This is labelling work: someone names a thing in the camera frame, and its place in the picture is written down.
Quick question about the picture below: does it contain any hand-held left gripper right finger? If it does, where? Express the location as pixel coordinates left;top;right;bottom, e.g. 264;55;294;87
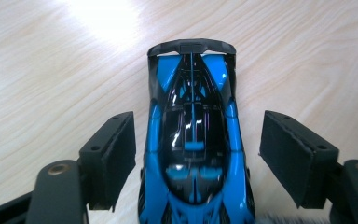
258;110;339;209

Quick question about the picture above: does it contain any blue toy car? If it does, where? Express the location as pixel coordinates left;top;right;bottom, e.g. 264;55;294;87
138;37;256;224

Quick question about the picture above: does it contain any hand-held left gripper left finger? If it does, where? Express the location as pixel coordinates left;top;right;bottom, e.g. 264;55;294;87
78;111;137;211

